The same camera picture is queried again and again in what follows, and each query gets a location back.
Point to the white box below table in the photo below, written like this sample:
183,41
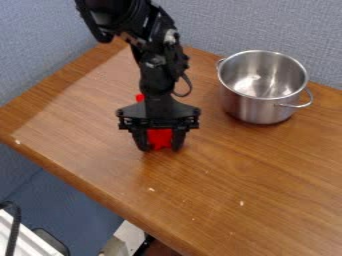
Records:
29,245

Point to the metal pot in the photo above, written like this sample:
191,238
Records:
263,86

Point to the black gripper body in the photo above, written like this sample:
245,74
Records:
183,115

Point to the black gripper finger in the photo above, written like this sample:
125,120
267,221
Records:
138,135
177,139

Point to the red star-shaped block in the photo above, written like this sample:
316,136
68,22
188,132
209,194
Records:
159,138

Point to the white table bracket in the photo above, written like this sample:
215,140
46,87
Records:
124,242

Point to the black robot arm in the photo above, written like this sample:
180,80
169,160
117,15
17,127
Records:
142,25

